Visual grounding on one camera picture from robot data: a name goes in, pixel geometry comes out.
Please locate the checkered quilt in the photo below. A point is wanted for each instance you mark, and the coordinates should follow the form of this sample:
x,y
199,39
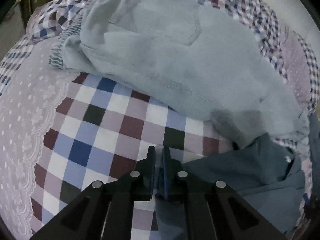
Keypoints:
x,y
287,42

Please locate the light grey pants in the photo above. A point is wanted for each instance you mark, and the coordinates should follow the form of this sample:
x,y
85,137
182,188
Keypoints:
x,y
175,55

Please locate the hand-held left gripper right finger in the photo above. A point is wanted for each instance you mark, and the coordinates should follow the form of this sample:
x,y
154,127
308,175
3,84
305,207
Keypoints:
x,y
166,177

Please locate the dark teal t-shirt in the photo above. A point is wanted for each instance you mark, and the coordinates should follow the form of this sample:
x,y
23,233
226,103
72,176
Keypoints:
x,y
250,170

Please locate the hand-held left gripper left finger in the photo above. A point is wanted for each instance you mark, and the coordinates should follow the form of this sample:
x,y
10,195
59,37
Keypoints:
x,y
151,175

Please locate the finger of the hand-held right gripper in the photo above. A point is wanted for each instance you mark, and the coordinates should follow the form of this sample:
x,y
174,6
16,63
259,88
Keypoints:
x,y
307,201

